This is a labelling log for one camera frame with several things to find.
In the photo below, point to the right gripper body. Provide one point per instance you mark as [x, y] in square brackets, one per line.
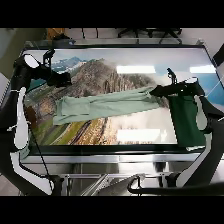
[160, 90]

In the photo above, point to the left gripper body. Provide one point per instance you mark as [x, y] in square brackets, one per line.
[60, 79]

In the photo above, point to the pale green shirt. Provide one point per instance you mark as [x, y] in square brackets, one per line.
[103, 106]

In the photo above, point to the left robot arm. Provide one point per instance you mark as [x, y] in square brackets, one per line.
[17, 110]

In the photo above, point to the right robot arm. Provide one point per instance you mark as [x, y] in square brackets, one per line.
[213, 133]

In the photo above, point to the dark green garment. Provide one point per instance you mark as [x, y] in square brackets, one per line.
[186, 122]

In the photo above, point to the black office chair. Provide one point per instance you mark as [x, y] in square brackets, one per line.
[136, 32]
[170, 33]

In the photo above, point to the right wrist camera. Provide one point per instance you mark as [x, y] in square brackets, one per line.
[172, 74]

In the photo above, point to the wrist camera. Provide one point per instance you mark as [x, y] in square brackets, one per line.
[172, 74]
[48, 58]

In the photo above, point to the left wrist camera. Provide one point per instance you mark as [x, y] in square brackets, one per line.
[48, 58]

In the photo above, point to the silver frame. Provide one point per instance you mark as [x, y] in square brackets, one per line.
[106, 166]

